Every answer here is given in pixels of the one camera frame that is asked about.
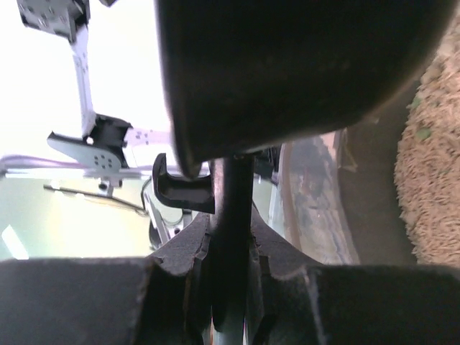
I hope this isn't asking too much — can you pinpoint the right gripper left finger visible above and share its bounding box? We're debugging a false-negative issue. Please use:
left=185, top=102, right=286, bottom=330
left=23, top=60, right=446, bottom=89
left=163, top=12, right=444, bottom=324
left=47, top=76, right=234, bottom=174
left=1, top=214, right=211, bottom=344

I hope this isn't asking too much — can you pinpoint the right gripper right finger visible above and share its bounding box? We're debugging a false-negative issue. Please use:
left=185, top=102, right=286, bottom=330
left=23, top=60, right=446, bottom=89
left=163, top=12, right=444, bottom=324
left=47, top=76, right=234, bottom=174
left=249, top=212, right=459, bottom=344

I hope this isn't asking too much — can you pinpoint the brown translucent litter box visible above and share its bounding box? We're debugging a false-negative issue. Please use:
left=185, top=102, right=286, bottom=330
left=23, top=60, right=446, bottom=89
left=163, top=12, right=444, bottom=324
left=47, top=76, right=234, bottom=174
left=251, top=14, right=460, bottom=267

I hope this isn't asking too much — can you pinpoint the black slotted litter scoop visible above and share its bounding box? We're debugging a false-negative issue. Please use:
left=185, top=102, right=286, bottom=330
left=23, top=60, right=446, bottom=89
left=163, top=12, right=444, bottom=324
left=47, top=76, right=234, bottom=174
left=155, top=1, right=457, bottom=344

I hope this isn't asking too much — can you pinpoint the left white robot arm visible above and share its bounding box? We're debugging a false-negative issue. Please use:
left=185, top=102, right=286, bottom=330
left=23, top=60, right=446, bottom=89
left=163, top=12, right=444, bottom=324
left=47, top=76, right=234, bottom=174
left=17, top=1, right=132, bottom=175

